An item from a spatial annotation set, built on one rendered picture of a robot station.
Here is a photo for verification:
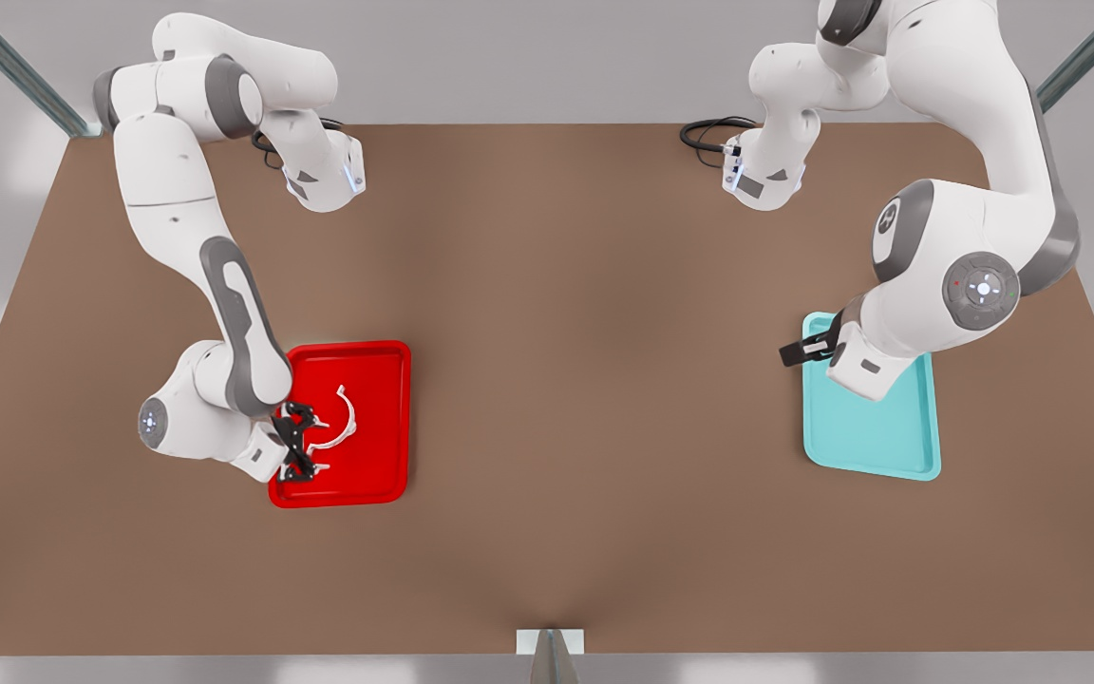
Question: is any white drainage pipe clamp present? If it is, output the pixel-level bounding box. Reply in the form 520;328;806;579
307;384;359;453

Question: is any red plastic tray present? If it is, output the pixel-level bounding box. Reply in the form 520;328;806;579
268;339;413;510

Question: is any teal plastic tray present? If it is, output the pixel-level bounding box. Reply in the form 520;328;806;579
801;311;943;484

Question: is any black cable loop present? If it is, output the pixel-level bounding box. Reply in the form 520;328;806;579
679;116;763;171
251;117;349;173

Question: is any silver frame post with foot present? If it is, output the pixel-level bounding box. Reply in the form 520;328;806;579
516;627;586;684

